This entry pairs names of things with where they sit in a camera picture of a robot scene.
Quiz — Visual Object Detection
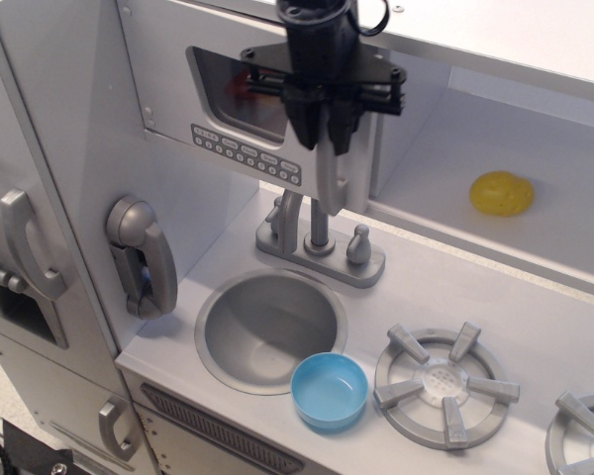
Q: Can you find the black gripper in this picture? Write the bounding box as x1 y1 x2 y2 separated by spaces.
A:
241 14 406 156

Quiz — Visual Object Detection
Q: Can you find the white toy microwave door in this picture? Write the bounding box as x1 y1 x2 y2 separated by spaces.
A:
119 1 376 212

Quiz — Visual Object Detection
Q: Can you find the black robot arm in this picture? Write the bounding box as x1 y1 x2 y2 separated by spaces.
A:
241 0 407 155

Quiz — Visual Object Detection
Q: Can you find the orange toy food in microwave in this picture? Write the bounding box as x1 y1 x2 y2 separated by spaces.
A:
225 70 256 101

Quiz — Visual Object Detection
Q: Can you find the silver toy faucet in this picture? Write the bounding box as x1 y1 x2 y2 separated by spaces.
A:
255 190 386 289

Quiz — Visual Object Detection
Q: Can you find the yellow toy lemon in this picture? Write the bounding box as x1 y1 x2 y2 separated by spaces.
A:
469 170 535 217

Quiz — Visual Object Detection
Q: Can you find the round silver sink basin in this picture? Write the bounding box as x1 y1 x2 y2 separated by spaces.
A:
194 269 347 396

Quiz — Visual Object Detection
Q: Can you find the white toy kitchen unit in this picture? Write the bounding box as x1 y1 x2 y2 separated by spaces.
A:
0 1 594 474

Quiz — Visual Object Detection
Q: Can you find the silver toy telephone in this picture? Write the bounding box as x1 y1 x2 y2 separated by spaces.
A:
106 195 178 320

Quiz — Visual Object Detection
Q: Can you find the light blue plastic bowl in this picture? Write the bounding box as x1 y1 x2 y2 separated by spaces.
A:
290 352 369 433

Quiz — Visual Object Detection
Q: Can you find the silver stove burner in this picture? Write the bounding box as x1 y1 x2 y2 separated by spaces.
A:
374 322 521 451
544 392 594 474

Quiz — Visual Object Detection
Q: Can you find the grey oven vent panel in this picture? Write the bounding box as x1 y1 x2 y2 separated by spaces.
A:
141 384 304 474

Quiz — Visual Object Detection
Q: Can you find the grey ice dispenser panel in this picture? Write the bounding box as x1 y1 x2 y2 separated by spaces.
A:
0 265 68 349

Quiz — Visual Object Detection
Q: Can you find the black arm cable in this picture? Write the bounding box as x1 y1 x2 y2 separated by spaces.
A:
350 0 392 39

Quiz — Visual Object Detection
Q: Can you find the silver fridge door handle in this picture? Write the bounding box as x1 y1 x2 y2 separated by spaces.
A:
0 188 66 301

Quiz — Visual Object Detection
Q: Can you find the silver lower door handle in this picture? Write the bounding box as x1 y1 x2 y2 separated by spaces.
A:
98 400 137 462

